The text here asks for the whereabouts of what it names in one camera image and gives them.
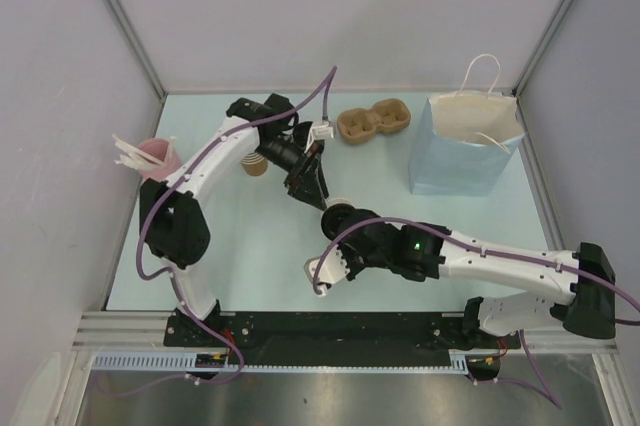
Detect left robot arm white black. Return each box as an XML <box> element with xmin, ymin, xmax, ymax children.
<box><xmin>137</xmin><ymin>94</ymin><xmax>334</xmax><ymax>346</ymax></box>

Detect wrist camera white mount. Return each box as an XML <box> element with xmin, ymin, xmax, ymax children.
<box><xmin>310</xmin><ymin>121</ymin><xmax>335</xmax><ymax>141</ymax></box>
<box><xmin>303</xmin><ymin>246</ymin><xmax>350</xmax><ymax>297</ymax></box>

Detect light blue paper bag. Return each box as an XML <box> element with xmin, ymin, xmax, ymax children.
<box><xmin>408</xmin><ymin>83</ymin><xmax>525</xmax><ymax>196</ymax></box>

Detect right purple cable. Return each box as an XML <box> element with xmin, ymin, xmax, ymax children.
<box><xmin>312</xmin><ymin>216</ymin><xmax>640</xmax><ymax>410</ymax></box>

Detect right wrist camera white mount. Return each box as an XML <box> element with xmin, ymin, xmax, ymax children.
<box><xmin>303</xmin><ymin>246</ymin><xmax>350</xmax><ymax>297</ymax></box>

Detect purple cable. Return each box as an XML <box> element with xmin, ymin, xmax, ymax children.
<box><xmin>97</xmin><ymin>65</ymin><xmax>339</xmax><ymax>397</ymax></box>
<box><xmin>312</xmin><ymin>216</ymin><xmax>640</xmax><ymax>410</ymax></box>

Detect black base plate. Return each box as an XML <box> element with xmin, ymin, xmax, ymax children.
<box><xmin>164</xmin><ymin>309</ymin><xmax>521</xmax><ymax>367</ymax></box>

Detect stack of brown paper cups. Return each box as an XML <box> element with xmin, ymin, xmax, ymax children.
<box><xmin>241</xmin><ymin>152</ymin><xmax>268</xmax><ymax>177</ymax></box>

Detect stack of black lids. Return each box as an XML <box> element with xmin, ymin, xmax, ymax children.
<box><xmin>291</xmin><ymin>121</ymin><xmax>313</xmax><ymax>150</ymax></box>

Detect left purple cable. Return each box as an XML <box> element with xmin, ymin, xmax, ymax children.
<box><xmin>97</xmin><ymin>65</ymin><xmax>339</xmax><ymax>397</ymax></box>

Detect aluminium frame rail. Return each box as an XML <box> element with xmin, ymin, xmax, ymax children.
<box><xmin>73</xmin><ymin>311</ymin><xmax>171</xmax><ymax>351</ymax></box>

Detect pink cup holder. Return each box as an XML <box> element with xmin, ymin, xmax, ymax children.
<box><xmin>137</xmin><ymin>138</ymin><xmax>182</xmax><ymax>181</ymax></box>

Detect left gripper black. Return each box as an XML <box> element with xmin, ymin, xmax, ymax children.
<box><xmin>253</xmin><ymin>136</ymin><xmax>327</xmax><ymax>210</ymax></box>

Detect brown cup carrier stack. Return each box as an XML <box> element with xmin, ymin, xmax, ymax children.
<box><xmin>336</xmin><ymin>98</ymin><xmax>411</xmax><ymax>145</ymax></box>

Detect single brown paper cup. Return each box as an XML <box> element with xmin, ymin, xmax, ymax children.
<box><xmin>326</xmin><ymin>197</ymin><xmax>353</xmax><ymax>208</ymax></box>

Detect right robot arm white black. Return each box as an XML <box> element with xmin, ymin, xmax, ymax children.
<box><xmin>322</xmin><ymin>206</ymin><xmax>616</xmax><ymax>347</ymax></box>

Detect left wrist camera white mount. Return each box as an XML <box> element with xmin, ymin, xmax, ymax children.
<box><xmin>310</xmin><ymin>121</ymin><xmax>335</xmax><ymax>141</ymax></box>

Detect grey slotted cable duct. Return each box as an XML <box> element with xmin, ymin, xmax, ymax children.
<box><xmin>93</xmin><ymin>349</ymin><xmax>496</xmax><ymax>373</ymax></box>

